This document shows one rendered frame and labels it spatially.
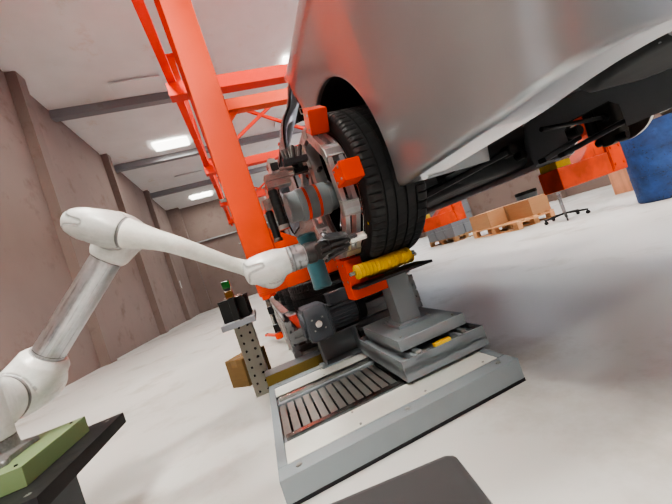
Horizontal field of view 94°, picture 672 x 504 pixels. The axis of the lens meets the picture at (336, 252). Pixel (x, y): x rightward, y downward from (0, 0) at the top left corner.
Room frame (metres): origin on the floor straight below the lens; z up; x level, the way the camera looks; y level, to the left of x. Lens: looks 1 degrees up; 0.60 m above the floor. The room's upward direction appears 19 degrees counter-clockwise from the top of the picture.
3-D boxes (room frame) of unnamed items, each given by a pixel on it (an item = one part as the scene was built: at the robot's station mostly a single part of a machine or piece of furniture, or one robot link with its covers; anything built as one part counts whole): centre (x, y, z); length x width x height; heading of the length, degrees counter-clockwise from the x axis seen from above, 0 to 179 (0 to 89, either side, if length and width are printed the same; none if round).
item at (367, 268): (1.27, -0.16, 0.51); 0.29 x 0.06 x 0.06; 105
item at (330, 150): (1.36, -0.04, 0.85); 0.54 x 0.07 x 0.54; 15
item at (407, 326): (1.40, -0.20, 0.32); 0.40 x 0.30 x 0.28; 15
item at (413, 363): (1.40, -0.20, 0.13); 0.50 x 0.36 x 0.10; 15
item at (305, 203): (1.34, 0.03, 0.85); 0.21 x 0.14 x 0.14; 105
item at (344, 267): (1.37, -0.07, 0.48); 0.16 x 0.12 x 0.17; 105
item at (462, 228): (8.10, -2.95, 0.52); 1.07 x 0.70 x 1.04; 18
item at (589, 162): (2.40, -1.91, 0.69); 0.52 x 0.17 x 0.35; 105
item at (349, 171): (1.06, -0.12, 0.85); 0.09 x 0.08 x 0.07; 15
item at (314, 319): (1.65, 0.08, 0.26); 0.42 x 0.18 x 0.35; 105
